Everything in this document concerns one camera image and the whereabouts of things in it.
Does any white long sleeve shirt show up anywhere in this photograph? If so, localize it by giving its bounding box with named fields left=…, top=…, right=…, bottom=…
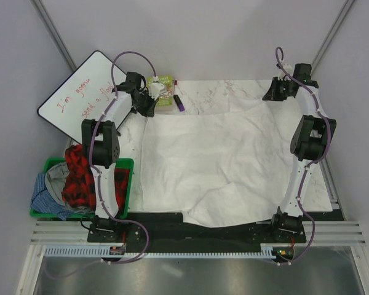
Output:
left=140, top=102, right=291, bottom=227

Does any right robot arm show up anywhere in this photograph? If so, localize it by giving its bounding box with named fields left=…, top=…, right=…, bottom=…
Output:
left=263, top=61, right=336, bottom=242

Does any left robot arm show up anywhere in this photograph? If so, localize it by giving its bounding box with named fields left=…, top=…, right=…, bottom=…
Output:
left=81, top=72, right=159, bottom=243

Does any green paperback book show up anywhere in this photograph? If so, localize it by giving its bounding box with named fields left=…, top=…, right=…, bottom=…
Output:
left=146, top=75, right=174, bottom=112

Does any purple marker pen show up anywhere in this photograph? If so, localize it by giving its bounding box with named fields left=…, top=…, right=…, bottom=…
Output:
left=173, top=95, right=185, bottom=112

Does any white whiteboard with red writing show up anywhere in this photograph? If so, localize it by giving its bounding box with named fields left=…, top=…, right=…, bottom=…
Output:
left=38, top=50, right=126, bottom=143

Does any green plastic bin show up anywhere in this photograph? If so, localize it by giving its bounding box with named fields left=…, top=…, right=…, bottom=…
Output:
left=30, top=157, right=134, bottom=221

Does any red black plaid shirt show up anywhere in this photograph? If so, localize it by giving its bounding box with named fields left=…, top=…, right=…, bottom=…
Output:
left=61, top=145, right=130, bottom=213

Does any grey shirt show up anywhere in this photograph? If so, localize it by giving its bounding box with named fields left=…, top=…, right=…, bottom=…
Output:
left=45, top=162, right=90, bottom=219

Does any blue checked shirt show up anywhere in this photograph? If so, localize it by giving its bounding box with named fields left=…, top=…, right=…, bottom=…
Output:
left=30, top=173, right=74, bottom=221

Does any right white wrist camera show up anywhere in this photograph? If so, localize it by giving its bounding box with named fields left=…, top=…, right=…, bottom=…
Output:
left=277, top=62, right=293, bottom=81

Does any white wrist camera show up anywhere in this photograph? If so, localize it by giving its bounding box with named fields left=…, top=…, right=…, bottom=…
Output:
left=148, top=76, right=165, bottom=100
left=277, top=62, right=293, bottom=81

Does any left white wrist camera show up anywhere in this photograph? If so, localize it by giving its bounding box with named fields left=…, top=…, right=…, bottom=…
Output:
left=148, top=76, right=165, bottom=100

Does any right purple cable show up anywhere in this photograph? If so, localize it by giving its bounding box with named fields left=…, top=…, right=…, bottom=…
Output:
left=275, top=46, right=331, bottom=222

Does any purple cable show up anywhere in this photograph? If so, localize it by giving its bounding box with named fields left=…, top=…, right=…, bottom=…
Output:
left=275, top=46, right=331, bottom=222
left=87, top=51, right=157, bottom=222

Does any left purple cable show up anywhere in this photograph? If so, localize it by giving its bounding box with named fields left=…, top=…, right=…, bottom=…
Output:
left=87, top=51, right=157, bottom=222

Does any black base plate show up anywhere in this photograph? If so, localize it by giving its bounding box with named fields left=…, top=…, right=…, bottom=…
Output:
left=87, top=211, right=307, bottom=254

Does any aluminium rail frame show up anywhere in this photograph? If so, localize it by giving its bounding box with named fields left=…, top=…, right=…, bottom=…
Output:
left=30, top=221, right=99, bottom=245

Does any white slotted cable duct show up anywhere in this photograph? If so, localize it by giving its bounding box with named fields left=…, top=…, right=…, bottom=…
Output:
left=44, top=245, right=288, bottom=259

